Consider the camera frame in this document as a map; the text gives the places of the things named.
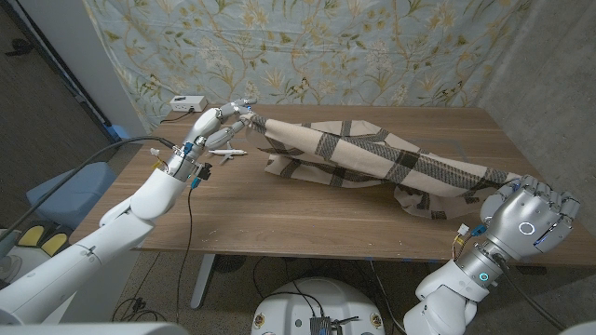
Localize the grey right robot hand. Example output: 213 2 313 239
479 174 581 261

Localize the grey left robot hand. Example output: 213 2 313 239
172 96 258 162

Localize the beige plaid scarf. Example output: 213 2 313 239
244 114 522 221

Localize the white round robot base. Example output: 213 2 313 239
250 276 386 335

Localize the white power strip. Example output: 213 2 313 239
169 95 209 114

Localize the grey table leg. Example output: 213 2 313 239
427 262 451 281

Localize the floral printed backdrop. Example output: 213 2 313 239
82 0 535 136

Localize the round black fan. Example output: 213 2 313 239
213 254 248 275

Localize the white table leg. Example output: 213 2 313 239
190 253 218 311

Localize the yellow black shoe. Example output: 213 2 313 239
16 221 47 248
39 230 72 260

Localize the grey electronics box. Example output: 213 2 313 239
309 315 360 335

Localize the black power strip cable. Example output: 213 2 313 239
159 109 196 125

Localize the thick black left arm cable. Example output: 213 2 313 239
0 134 176 244

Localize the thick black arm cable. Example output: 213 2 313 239
0 134 176 244
492 253 568 331

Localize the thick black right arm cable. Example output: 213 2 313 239
492 253 568 331

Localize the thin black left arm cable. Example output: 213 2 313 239
174 179 196 325

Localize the black looped base cable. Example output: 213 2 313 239
252 255 327 320

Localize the grey floor cable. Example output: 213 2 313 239
369 259 412 335

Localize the tangled black floor cable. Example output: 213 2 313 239
111 297 169 323

